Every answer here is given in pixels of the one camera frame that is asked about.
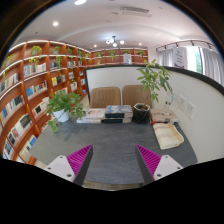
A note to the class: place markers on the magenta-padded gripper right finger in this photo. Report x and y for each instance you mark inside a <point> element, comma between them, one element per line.
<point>168,166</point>

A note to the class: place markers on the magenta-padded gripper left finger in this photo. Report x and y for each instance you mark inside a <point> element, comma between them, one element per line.
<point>58,166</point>

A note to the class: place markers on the cream and yellow striped towel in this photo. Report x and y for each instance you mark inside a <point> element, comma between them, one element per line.
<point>168,136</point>

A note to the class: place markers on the red and black book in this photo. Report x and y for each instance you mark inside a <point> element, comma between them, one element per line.
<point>153,122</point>

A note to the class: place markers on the white book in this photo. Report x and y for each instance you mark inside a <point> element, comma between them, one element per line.
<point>88,121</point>
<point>95,114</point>

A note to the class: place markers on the tall green tree in black pot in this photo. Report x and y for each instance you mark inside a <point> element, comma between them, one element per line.
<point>142,115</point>

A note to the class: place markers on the leafy plant in white pot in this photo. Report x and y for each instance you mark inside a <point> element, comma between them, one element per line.
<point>63,105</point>

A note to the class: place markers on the thick dark book with grey cover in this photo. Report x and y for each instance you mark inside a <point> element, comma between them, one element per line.
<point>118,111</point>

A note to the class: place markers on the orange wooden bookshelf unit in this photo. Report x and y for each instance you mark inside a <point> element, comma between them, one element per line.
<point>30,93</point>

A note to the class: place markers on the white window curtains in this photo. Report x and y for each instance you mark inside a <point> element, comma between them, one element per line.
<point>213,66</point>

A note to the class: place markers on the hanging white and purple banner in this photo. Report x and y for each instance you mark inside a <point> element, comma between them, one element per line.
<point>180,57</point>

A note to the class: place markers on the small white sign card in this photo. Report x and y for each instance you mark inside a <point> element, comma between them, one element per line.
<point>127,59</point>

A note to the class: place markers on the ceiling lamp with round bulbs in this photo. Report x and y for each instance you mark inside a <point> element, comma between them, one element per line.
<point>115,41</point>

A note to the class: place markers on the recessed ceiling lights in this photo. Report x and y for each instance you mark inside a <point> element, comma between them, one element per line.
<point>55,24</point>

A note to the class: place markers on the ceiling air vent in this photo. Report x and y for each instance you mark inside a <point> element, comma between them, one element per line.
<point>135,10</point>

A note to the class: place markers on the black ceiling track light rail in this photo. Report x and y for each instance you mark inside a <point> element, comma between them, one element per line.
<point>186,42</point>

